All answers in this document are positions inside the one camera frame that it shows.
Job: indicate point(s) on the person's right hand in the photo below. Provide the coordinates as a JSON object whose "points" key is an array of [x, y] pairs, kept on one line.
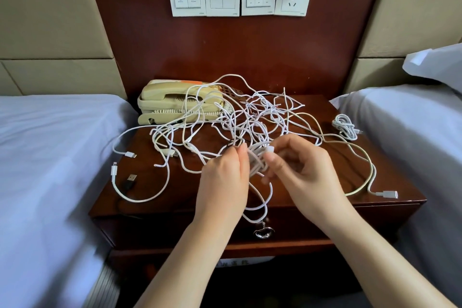
{"points": [[310, 181]]}

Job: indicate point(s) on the person's left hand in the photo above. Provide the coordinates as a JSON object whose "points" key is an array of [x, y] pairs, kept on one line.
{"points": [[220, 192]]}

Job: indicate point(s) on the dark wooden drawer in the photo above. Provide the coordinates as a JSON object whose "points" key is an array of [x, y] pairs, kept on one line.
{"points": [[159, 232]]}

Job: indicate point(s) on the person's left forearm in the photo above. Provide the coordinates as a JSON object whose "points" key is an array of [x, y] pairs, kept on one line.
{"points": [[188, 272]]}

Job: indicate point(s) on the person's right forearm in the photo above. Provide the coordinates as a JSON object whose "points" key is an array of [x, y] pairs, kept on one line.
{"points": [[382, 264]]}

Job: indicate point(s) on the wooden nightstand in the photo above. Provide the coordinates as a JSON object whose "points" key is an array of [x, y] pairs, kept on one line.
{"points": [[390, 167]]}

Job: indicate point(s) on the white crumpled bag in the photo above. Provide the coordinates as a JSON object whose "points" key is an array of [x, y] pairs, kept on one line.
{"points": [[245, 261]]}

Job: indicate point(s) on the small black usb plug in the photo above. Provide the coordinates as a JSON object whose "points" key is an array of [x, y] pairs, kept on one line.
{"points": [[130, 180]]}

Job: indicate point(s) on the right bed white sheet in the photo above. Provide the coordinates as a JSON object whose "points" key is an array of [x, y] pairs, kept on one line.
{"points": [[433, 152]]}

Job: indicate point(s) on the bed white sheet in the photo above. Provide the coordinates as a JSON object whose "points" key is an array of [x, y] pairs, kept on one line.
{"points": [[50, 188], [433, 152]]}

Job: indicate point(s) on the left bed white sheet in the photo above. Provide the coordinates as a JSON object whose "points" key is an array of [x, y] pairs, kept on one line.
{"points": [[50, 188]]}

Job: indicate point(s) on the white pillow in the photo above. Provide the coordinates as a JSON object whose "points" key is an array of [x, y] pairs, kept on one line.
{"points": [[440, 66]]}

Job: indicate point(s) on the beige padded headboard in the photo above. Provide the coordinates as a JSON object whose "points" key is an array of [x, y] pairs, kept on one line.
{"points": [[50, 22], [419, 8]]}

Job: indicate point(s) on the dark wooden wall panel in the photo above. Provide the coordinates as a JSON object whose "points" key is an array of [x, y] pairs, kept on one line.
{"points": [[231, 51]]}

